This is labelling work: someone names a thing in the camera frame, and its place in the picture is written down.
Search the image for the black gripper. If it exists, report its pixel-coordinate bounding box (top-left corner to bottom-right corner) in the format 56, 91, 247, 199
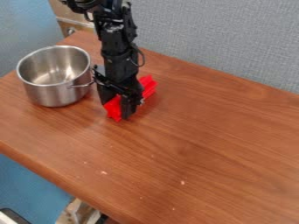
92, 49, 143, 120

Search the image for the white table leg frame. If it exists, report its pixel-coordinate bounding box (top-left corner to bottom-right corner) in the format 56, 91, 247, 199
55, 199, 100, 224

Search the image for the wooden frame in background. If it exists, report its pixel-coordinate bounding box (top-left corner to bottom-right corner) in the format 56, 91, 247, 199
48, 0, 95, 37

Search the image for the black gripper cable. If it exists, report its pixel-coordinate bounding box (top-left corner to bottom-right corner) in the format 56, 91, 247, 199
130, 43, 146, 68

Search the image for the red plastic block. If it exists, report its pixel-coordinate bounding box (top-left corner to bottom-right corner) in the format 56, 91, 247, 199
104, 75, 158, 122

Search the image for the metal pot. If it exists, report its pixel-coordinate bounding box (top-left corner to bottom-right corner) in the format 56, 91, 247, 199
16, 45, 94, 108

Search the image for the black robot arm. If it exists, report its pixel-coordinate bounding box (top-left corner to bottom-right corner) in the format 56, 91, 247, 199
59, 0, 146, 119

